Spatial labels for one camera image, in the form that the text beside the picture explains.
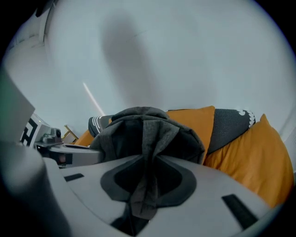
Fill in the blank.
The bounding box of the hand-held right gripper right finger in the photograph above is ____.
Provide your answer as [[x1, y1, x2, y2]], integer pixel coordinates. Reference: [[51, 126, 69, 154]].
[[138, 154, 271, 237]]

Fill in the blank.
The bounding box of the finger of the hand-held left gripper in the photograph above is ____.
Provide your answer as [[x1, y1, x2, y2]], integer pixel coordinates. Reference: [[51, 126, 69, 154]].
[[49, 143, 104, 168]]

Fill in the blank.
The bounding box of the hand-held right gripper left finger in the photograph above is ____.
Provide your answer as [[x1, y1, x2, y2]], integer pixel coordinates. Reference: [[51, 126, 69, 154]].
[[43, 154, 146, 237]]

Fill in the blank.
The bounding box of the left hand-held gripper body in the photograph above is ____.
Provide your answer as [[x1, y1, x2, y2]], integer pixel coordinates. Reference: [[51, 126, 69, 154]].
[[19, 112, 67, 168]]

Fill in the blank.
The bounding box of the black white striped sofa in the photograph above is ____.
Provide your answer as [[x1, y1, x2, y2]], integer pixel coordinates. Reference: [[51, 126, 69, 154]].
[[74, 108, 256, 154]]

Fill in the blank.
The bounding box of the grey black backpack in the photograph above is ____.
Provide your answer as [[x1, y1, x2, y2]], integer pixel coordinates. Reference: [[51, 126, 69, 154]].
[[89, 106, 206, 236]]

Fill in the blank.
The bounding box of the wooden rack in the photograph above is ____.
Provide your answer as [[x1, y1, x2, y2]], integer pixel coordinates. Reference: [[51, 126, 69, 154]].
[[62, 124, 80, 144]]

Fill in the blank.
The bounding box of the large orange side cushion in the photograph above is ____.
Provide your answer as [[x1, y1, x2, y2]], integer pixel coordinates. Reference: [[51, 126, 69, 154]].
[[203, 113, 295, 209]]

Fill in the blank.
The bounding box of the large orange back cushion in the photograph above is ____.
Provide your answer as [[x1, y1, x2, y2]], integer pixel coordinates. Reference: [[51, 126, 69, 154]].
[[166, 105, 216, 152]]

